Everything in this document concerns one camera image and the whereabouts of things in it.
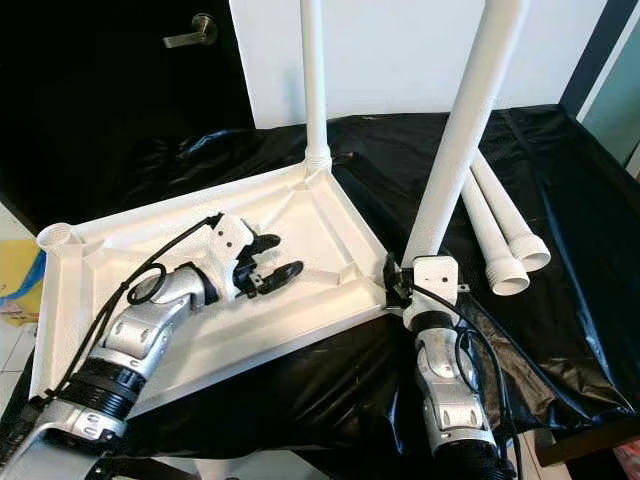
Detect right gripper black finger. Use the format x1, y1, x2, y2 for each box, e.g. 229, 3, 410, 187
381, 254, 408, 306

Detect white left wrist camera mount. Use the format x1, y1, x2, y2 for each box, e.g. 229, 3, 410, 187
210, 213, 271, 296

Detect black door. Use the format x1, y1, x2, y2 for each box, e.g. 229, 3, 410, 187
0, 0, 253, 241

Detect black plastic table cover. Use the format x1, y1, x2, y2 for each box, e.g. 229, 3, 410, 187
0, 103, 640, 480

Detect white plastic table leg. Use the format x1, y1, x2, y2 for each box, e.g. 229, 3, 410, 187
400, 0, 531, 263
300, 0, 333, 181
470, 150, 552, 273
460, 170, 531, 297

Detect white plastic table top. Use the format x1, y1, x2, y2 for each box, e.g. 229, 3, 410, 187
28, 160, 406, 421

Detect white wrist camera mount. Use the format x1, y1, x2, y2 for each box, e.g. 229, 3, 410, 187
210, 213, 271, 296
403, 255, 461, 331

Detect yellow box with blue band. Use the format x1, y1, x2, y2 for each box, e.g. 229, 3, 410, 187
0, 238, 51, 331

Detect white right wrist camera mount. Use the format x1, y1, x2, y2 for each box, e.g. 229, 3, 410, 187
403, 255, 461, 331

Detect dark grey wall post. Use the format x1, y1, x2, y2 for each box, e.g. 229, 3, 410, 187
560, 0, 639, 116

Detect metal door handle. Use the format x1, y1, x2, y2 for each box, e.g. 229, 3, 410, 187
163, 13, 219, 49

